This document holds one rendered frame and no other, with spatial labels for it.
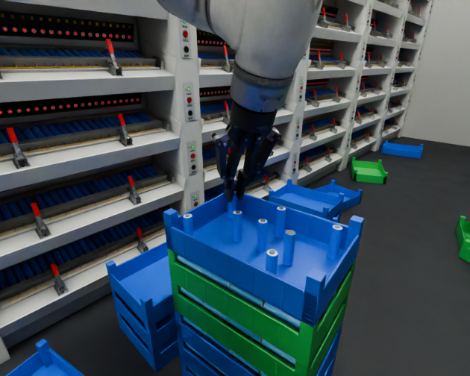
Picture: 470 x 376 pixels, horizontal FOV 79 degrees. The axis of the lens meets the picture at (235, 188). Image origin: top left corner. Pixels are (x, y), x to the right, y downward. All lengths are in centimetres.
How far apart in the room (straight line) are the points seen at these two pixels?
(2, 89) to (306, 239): 71
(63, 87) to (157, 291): 57
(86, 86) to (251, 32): 55
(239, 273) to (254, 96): 27
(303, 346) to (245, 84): 38
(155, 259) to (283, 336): 55
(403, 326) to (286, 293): 69
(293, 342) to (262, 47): 41
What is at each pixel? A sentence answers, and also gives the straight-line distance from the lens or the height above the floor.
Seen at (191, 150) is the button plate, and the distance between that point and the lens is 104.
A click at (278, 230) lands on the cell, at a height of 42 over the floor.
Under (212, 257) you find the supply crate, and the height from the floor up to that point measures 43.
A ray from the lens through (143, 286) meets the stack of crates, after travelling 87.
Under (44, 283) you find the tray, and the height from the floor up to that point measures 14.
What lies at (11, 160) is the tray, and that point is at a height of 51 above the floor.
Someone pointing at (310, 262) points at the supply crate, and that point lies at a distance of 54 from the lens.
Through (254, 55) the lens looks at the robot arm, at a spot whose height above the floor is 74.
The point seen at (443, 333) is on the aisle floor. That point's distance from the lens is 112.
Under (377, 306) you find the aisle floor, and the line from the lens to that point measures 111.
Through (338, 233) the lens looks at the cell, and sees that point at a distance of 53.
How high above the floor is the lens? 73
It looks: 24 degrees down
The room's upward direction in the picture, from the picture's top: straight up
